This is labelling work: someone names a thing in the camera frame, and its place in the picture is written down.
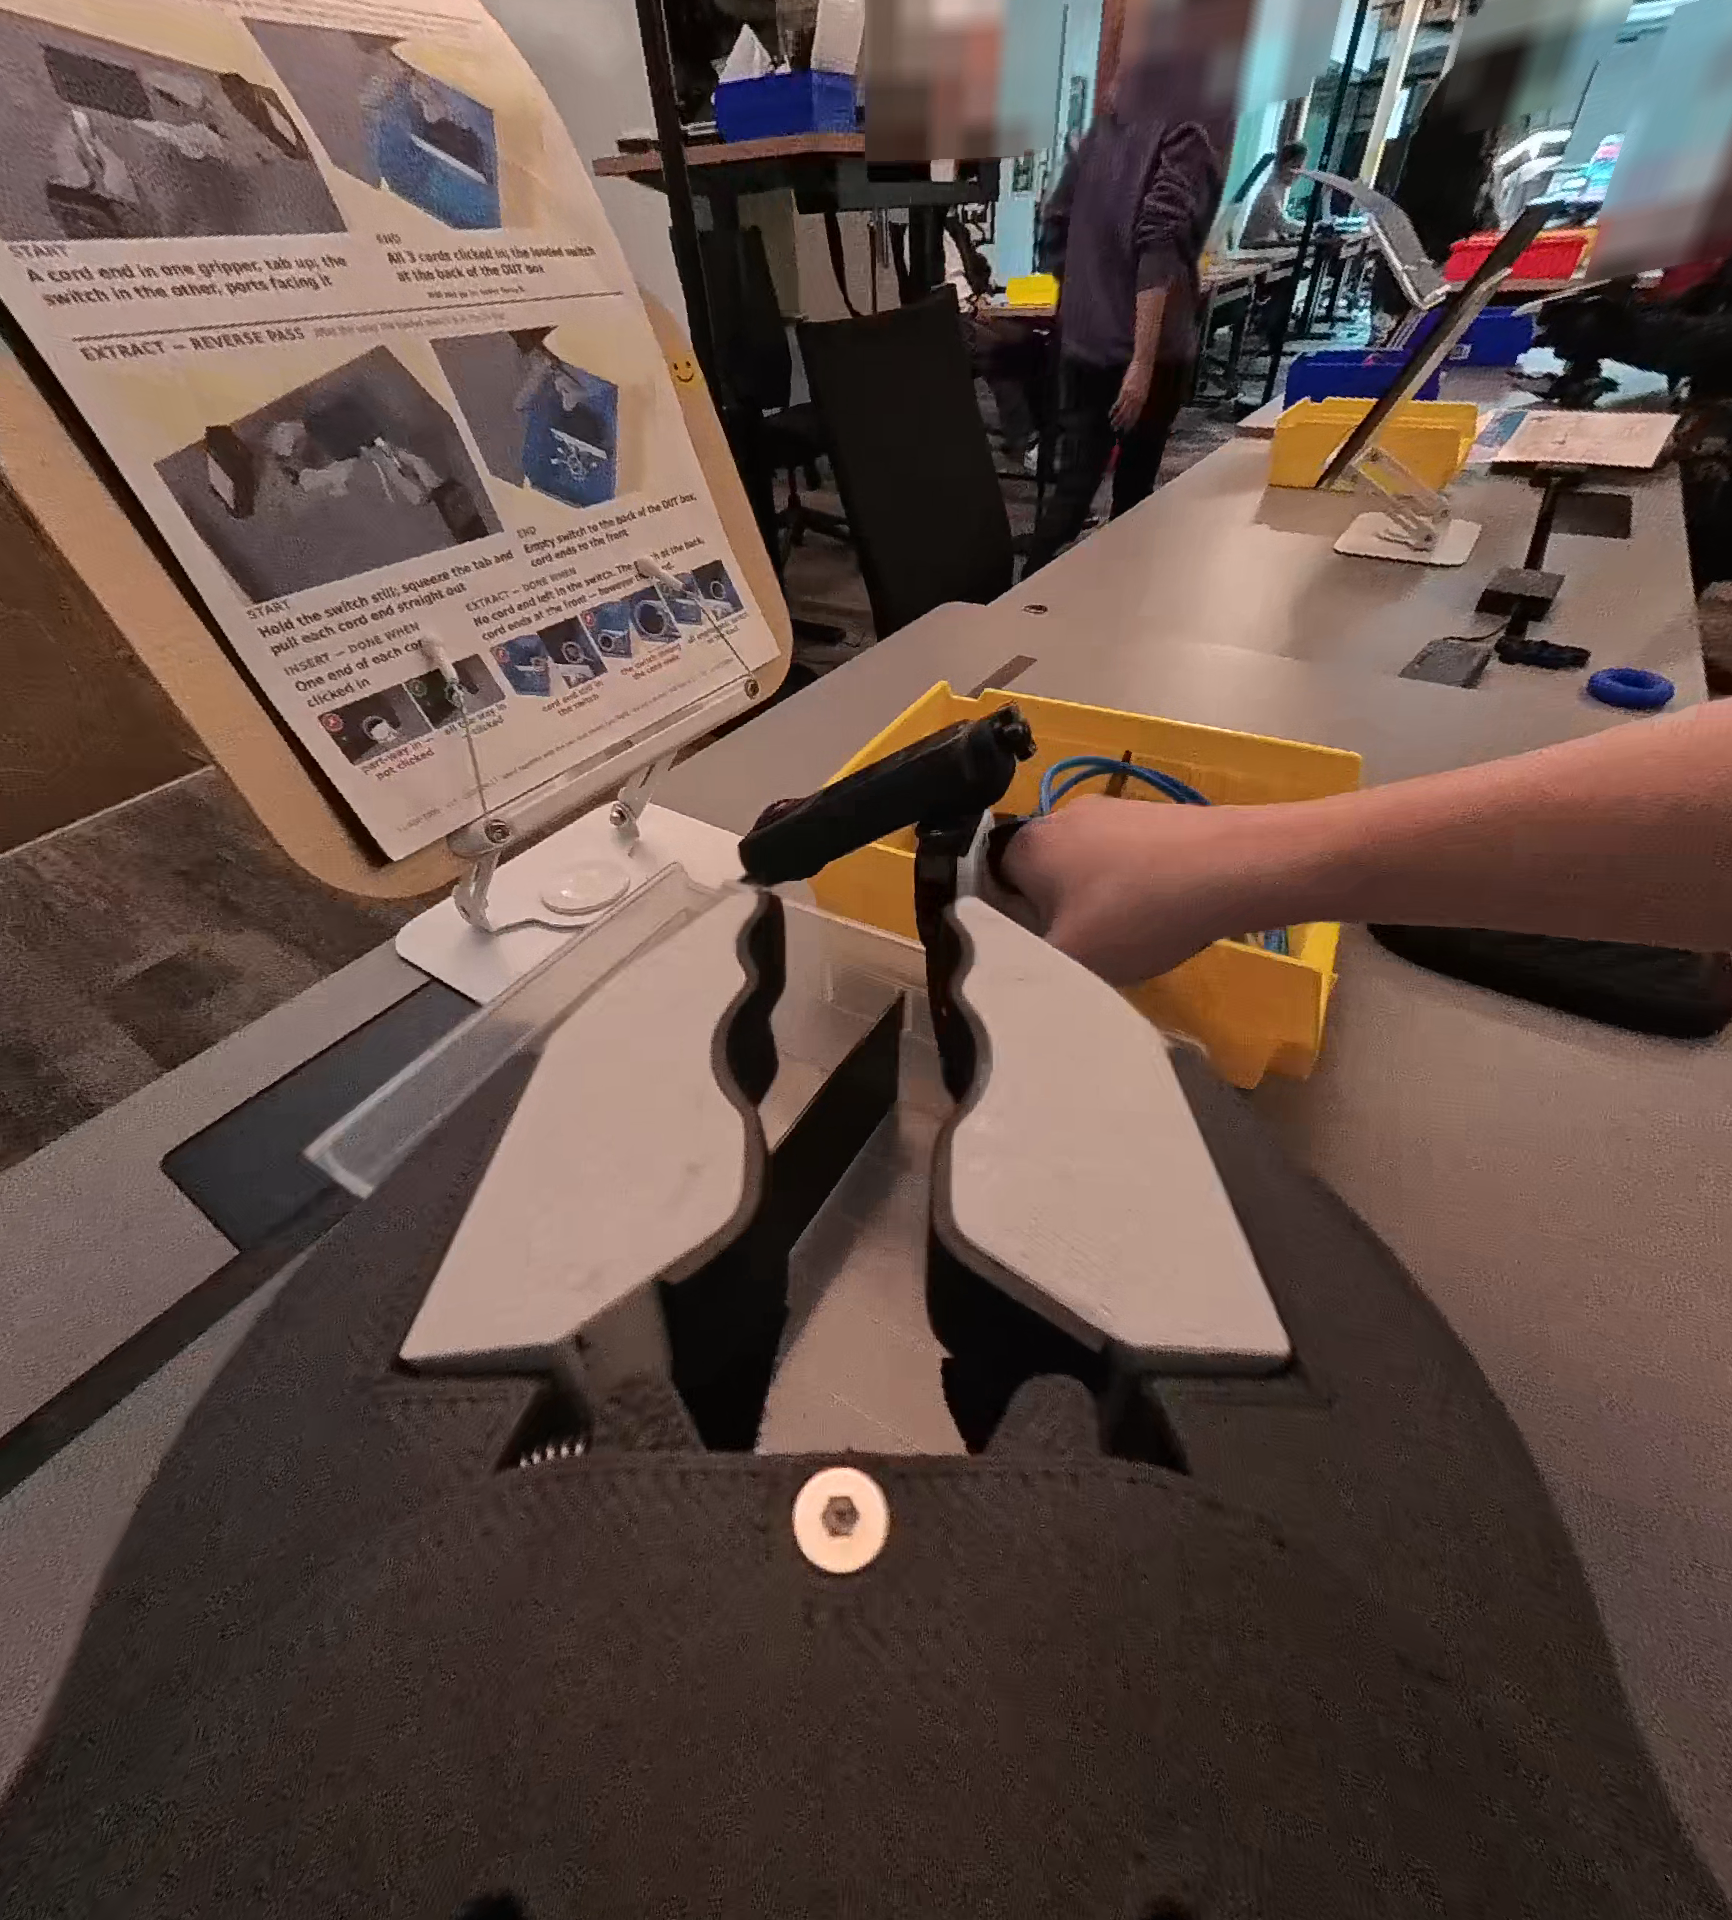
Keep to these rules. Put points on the brown cardboard box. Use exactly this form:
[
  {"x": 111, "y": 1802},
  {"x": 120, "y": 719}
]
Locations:
[{"x": 12, "y": 646}]

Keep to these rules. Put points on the red plastic bin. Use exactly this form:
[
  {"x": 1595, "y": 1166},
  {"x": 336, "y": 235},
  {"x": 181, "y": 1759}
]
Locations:
[{"x": 1518, "y": 255}]

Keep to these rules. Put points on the yellow plastic bin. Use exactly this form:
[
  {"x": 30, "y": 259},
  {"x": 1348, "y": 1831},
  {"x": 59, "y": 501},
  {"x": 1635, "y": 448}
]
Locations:
[
  {"x": 1317, "y": 442},
  {"x": 1254, "y": 991}
]

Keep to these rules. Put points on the black office chair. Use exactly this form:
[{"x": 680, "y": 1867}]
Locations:
[{"x": 911, "y": 466}]

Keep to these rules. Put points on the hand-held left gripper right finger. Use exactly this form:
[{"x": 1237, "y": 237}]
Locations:
[{"x": 1105, "y": 1171}]

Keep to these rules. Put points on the wooden standing desk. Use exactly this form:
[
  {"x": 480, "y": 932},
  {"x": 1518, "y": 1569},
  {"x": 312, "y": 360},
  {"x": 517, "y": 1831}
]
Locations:
[{"x": 746, "y": 155}]

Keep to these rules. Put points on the white paper sheet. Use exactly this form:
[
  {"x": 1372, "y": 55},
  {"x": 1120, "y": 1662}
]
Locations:
[{"x": 1587, "y": 439}]

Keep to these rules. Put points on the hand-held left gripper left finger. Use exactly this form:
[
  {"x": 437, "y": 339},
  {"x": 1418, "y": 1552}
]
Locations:
[{"x": 597, "y": 1171}]

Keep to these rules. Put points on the person's right forearm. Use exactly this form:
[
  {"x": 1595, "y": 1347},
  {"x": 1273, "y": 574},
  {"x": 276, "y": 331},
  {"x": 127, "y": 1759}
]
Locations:
[{"x": 1587, "y": 824}]

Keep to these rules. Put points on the printed instruction board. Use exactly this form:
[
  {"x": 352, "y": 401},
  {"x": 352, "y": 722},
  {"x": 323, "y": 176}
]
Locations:
[
  {"x": 1450, "y": 324},
  {"x": 354, "y": 376}
]

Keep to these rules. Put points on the white board stand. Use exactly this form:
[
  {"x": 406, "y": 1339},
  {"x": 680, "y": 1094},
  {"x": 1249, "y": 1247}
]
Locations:
[
  {"x": 566, "y": 902},
  {"x": 1407, "y": 533}
]

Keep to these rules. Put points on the small black connector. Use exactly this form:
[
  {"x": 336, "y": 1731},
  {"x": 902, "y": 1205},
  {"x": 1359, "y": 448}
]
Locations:
[{"x": 1542, "y": 654}]

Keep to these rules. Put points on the blue plastic bin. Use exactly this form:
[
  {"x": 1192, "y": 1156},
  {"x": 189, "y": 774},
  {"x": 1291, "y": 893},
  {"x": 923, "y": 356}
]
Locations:
[
  {"x": 1345, "y": 376},
  {"x": 790, "y": 107}
]

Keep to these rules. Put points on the person's right hand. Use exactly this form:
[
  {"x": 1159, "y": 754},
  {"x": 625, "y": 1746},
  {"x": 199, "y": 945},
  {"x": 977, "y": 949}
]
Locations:
[{"x": 1120, "y": 902}]

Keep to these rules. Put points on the small black adapter box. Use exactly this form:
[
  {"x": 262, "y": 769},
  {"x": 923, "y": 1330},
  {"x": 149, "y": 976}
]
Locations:
[{"x": 1518, "y": 589}]

